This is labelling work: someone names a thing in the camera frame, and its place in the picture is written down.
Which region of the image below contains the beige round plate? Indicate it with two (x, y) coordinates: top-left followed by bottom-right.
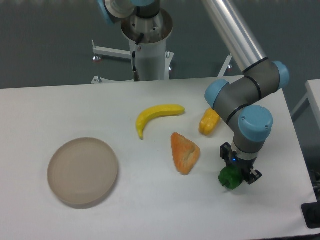
(47, 137), (119, 209)

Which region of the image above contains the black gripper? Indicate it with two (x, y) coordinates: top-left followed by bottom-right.
(219, 142), (262, 185)

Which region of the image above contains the black cable on pedestal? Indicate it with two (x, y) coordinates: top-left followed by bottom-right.
(131, 33), (144, 82)

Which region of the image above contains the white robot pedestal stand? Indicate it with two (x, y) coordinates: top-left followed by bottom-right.
(92, 8), (174, 82)

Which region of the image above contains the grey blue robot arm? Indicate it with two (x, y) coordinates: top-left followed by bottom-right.
(97, 0), (290, 189)

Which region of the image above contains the yellow toy pepper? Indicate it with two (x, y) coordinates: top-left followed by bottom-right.
(198, 108), (221, 136)

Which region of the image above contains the white side table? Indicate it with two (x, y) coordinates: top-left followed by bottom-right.
(290, 79), (320, 126)

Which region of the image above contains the green toy pepper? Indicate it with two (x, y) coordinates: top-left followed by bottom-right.
(218, 165), (243, 190)

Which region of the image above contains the yellow toy banana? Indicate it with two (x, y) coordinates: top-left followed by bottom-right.
(135, 104), (186, 140)

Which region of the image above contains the black clamp at table edge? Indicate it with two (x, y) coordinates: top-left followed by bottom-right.
(301, 202), (320, 229)

